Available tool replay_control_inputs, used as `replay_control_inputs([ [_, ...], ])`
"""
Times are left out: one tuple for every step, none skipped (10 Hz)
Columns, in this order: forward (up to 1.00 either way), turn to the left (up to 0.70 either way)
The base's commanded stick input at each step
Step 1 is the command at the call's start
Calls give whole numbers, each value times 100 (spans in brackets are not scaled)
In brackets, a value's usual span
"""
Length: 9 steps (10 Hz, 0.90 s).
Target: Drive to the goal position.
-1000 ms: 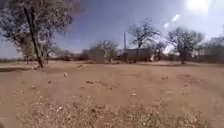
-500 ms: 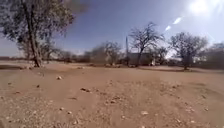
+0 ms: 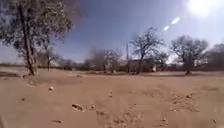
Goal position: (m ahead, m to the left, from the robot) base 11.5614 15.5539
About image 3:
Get cluster of bare trees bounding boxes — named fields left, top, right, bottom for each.
left=84, top=49, right=123, bottom=72

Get tall thin pole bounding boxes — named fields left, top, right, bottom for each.
left=125, top=42, right=130, bottom=74

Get grey building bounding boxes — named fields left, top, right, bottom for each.
left=128, top=58, right=158, bottom=74

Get bare tree beside building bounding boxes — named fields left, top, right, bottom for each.
left=129, top=27, right=166, bottom=75

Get brown dirt ground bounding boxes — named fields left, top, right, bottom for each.
left=0, top=66, right=224, bottom=128

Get scattered stones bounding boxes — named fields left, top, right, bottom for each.
left=16, top=79, right=218, bottom=128

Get small bare tree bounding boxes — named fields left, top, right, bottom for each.
left=36, top=39, right=63, bottom=72

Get broad bare tree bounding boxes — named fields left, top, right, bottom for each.
left=169, top=34, right=210, bottom=75

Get large bare tree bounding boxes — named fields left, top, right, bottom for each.
left=0, top=0, right=74, bottom=77

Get dense bare trees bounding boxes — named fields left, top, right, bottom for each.
left=206, top=43, right=224, bottom=71

